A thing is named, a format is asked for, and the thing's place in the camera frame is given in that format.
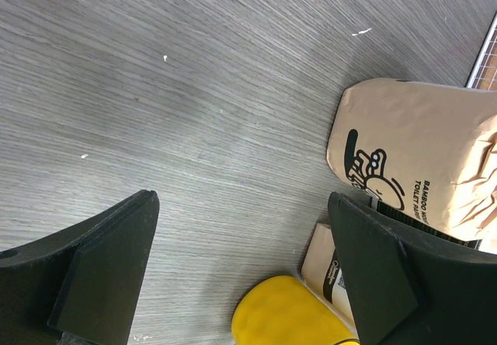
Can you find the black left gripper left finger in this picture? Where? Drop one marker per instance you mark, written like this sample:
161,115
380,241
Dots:
83,282

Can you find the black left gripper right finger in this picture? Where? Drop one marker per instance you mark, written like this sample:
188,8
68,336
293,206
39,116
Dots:
406,286

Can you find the brown wrapped roll front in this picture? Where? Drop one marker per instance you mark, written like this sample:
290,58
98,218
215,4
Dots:
322,273

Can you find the brown wrapped roll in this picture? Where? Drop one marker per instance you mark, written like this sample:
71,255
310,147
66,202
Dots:
322,273
427,150

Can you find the yellow enamel mug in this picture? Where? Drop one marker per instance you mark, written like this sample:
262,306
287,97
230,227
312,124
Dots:
281,310

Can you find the brown wrapped roll back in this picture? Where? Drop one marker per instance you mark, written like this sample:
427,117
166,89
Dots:
427,150

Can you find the white wire wooden shelf rack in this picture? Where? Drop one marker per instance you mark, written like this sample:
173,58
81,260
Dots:
483,73

